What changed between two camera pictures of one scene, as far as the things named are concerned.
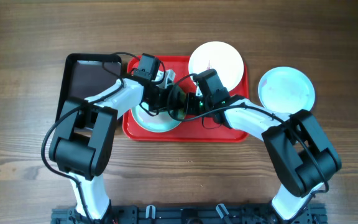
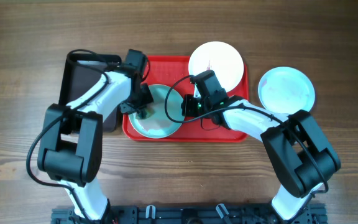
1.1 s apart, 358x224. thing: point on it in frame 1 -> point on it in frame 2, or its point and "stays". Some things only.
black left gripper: x=174 y=101 -> x=128 y=109
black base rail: x=317 y=214 stays
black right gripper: x=191 y=109 stays
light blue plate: x=286 y=89 stays
